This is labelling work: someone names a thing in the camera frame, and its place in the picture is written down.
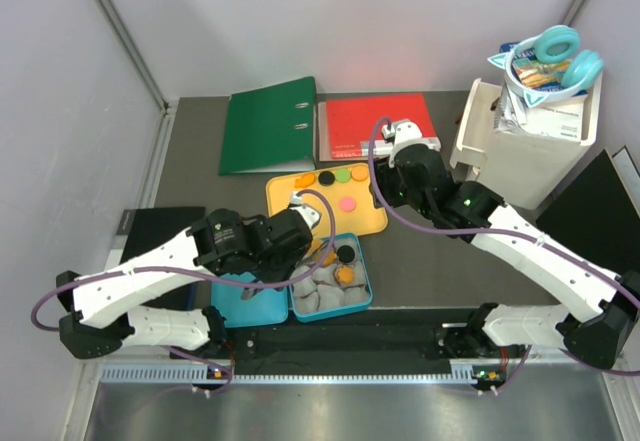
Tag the teal tin lid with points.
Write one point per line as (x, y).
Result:
(265, 307)

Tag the green round cookie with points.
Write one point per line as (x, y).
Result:
(342, 175)

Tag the orange fish-shaped cookie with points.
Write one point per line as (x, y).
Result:
(305, 181)

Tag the orange scalloped cookie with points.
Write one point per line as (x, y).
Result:
(330, 259)

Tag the red folder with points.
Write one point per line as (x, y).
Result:
(360, 116)

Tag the green ring binder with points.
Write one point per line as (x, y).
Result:
(270, 130)

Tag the orange round cookie top right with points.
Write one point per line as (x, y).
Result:
(360, 173)

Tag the white cable duct rail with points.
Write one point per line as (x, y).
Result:
(202, 375)

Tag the black notebook at left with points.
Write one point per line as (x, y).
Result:
(141, 230)

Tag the orange flower cookie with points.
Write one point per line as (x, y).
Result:
(344, 275)

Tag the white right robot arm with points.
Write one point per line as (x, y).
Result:
(596, 309)

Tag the teal cat-ear headphones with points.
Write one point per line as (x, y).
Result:
(558, 50)

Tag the black round cookie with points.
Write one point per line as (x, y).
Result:
(346, 254)
(326, 178)

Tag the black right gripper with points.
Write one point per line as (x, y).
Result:
(384, 177)

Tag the black binder at right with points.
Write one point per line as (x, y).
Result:
(596, 218)

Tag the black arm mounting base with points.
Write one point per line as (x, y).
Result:
(418, 333)

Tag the teal cookie tin box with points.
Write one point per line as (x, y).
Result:
(318, 296)

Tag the metal kitchen tongs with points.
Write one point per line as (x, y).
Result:
(311, 258)

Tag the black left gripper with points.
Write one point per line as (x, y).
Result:
(284, 273)

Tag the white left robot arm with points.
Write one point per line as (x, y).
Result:
(112, 310)

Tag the pink round cookie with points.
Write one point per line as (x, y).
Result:
(347, 204)

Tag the white storage cabinet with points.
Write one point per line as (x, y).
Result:
(523, 169)

